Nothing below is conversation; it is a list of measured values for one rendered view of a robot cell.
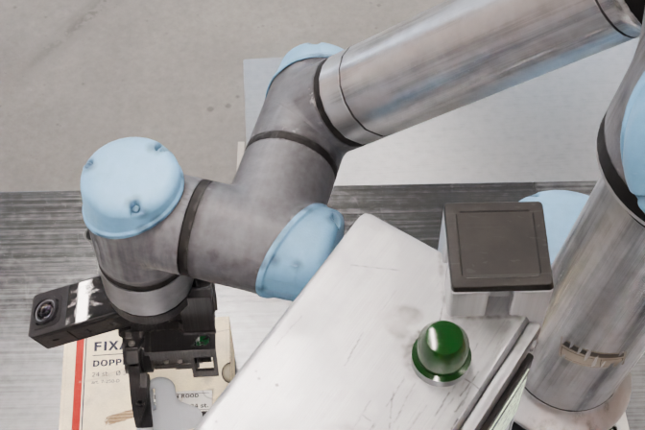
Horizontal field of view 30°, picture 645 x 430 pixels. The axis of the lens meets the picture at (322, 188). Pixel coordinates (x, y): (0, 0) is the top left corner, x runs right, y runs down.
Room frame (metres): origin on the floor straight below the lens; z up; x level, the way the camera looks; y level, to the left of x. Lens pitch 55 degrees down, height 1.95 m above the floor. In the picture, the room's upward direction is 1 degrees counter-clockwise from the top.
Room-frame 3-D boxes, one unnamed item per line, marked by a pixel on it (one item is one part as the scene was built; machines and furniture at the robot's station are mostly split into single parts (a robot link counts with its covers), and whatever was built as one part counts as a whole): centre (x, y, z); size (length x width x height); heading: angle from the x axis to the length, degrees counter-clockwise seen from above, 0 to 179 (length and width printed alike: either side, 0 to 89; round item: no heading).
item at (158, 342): (0.51, 0.14, 1.03); 0.09 x 0.08 x 0.12; 93
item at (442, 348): (0.24, -0.05, 1.49); 0.03 x 0.03 x 0.02
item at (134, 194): (0.51, 0.14, 1.19); 0.09 x 0.08 x 0.11; 74
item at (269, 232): (0.50, 0.04, 1.18); 0.11 x 0.11 x 0.08; 74
